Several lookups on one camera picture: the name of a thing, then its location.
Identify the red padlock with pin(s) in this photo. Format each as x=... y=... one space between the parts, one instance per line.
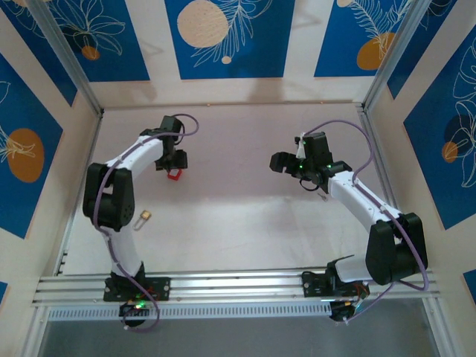
x=169 y=176

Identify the brass padlock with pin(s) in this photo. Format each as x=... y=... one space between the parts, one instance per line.
x=145 y=215

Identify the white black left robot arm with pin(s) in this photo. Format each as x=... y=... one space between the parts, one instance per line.
x=122 y=245

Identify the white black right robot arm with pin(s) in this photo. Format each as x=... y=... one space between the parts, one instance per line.
x=394 y=256

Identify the aluminium side rail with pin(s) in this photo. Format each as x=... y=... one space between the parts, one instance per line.
x=381 y=163
x=86 y=160

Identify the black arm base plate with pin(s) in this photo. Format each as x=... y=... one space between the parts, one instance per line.
x=312 y=284
x=163 y=286

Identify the aluminium frame post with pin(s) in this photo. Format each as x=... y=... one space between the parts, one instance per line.
x=396 y=52
x=33 y=334
x=437 y=327
x=66 y=52

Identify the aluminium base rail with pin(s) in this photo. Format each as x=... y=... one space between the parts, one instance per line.
x=238 y=286

